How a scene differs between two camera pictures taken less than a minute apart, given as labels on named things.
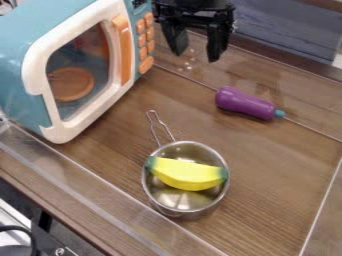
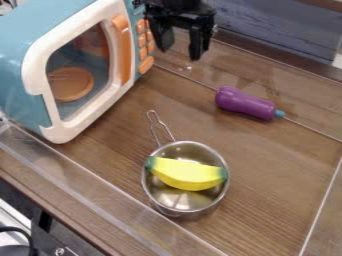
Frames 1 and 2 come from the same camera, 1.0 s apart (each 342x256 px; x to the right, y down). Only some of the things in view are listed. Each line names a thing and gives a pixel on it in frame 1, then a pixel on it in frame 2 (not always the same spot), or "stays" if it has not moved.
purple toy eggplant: (236, 101) stays
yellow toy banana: (186, 175) stays
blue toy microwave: (71, 56) stays
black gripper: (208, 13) to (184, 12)
